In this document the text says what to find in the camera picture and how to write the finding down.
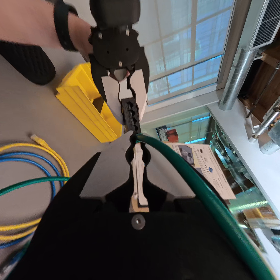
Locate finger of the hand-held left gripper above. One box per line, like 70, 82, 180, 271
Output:
101, 75, 125, 125
127, 70, 148, 121

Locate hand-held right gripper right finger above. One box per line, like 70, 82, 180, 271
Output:
140, 140, 195, 198

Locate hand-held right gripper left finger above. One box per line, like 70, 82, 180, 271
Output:
79, 131, 135, 199

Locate black ethernet switch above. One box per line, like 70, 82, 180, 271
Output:
121, 98, 142, 134

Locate yellow plastic bin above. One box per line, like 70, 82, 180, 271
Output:
55, 62, 123, 143

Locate green ethernet cable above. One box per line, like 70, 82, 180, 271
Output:
0, 133, 276, 280

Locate person's left forearm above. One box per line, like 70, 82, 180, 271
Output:
0, 0, 64, 49

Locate person's left hand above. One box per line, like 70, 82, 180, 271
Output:
70, 15, 94, 60

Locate wooden instruction board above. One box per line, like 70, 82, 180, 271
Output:
131, 141, 237, 213

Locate black wristband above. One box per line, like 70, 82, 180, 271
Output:
53, 0, 79, 52

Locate large grid window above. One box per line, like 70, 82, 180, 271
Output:
136, 0, 235, 106

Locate black textured armrest pad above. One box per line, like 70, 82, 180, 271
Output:
0, 41, 56, 85

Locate silver insulated pipes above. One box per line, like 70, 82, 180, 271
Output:
247, 107, 280, 154

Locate white vent grille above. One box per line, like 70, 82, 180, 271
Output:
249, 0, 280, 51

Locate yellow ethernet cable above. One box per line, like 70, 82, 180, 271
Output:
0, 134, 70, 241

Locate blue ethernet cable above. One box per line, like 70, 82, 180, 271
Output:
0, 152, 64, 250

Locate wide round silver duct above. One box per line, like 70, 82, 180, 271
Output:
219, 48, 259, 111

